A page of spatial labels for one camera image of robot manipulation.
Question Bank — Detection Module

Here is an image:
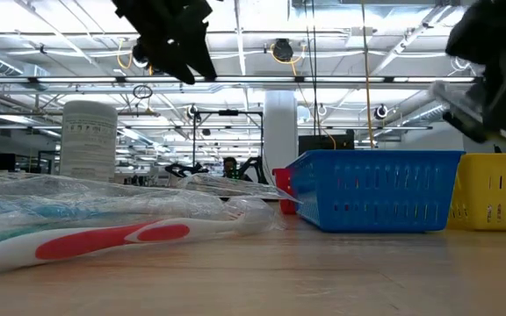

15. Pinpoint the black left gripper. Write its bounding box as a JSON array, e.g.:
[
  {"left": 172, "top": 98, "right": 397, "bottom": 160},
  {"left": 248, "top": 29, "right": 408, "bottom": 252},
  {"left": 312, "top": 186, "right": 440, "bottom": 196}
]
[{"left": 111, "top": 0, "right": 219, "bottom": 86}]

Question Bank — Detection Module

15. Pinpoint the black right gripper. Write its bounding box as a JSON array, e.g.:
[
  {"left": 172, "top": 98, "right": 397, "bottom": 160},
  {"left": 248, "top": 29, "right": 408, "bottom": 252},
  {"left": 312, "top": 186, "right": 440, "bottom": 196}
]
[{"left": 445, "top": 0, "right": 506, "bottom": 133}]

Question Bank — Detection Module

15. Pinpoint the black item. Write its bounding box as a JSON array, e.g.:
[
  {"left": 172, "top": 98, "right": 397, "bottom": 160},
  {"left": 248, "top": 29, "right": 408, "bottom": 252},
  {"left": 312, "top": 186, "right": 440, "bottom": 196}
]
[{"left": 428, "top": 80, "right": 506, "bottom": 146}]

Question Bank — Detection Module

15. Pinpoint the yellow plastic basket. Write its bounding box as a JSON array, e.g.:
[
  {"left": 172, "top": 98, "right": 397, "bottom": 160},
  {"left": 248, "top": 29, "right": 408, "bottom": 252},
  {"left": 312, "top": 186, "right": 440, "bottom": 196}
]
[{"left": 446, "top": 153, "right": 506, "bottom": 232}]

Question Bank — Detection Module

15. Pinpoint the person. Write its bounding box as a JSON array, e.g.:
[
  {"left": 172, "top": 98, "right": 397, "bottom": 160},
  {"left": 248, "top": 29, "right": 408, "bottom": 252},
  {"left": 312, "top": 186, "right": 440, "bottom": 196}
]
[{"left": 220, "top": 156, "right": 254, "bottom": 182}]

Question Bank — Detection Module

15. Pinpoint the white building pillar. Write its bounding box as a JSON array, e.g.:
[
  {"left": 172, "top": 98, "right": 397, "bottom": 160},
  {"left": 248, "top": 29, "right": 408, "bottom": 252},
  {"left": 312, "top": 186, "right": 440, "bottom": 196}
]
[{"left": 263, "top": 90, "right": 300, "bottom": 175}]

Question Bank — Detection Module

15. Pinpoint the white wipes canister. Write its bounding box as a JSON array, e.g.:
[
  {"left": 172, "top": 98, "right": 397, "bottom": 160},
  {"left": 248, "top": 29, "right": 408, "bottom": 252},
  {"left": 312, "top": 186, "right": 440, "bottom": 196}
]
[{"left": 59, "top": 99, "right": 119, "bottom": 183}]

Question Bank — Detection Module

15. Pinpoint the clear plastic wrapper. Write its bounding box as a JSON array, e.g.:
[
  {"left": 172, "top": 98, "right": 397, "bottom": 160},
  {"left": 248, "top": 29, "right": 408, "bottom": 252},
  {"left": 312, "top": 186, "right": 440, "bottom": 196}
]
[{"left": 177, "top": 172, "right": 301, "bottom": 205}]

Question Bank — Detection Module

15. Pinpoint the red plastic basket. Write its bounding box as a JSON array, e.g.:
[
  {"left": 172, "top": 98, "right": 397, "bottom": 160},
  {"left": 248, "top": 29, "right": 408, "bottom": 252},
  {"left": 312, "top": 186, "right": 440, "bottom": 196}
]
[{"left": 272, "top": 168, "right": 298, "bottom": 216}]

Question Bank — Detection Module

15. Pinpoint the blue plastic basket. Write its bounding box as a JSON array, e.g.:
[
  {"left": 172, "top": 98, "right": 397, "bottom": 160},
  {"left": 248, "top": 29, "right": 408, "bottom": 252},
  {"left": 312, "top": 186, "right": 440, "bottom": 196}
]
[{"left": 286, "top": 149, "right": 466, "bottom": 233}]

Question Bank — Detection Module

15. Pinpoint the orange white wrapped toothbrush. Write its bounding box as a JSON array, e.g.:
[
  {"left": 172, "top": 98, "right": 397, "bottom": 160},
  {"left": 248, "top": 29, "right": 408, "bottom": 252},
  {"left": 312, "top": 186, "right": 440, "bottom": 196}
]
[{"left": 0, "top": 209, "right": 277, "bottom": 269}]

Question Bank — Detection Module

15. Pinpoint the black metal frame rig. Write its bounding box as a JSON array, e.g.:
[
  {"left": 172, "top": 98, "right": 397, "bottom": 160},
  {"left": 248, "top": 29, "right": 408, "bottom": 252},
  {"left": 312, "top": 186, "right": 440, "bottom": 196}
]
[{"left": 191, "top": 109, "right": 265, "bottom": 170}]

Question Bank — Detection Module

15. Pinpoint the yellow hanging cable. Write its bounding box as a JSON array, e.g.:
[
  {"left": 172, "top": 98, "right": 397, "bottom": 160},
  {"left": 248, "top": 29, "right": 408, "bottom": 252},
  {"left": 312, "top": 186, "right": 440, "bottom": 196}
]
[{"left": 360, "top": 0, "right": 376, "bottom": 151}]

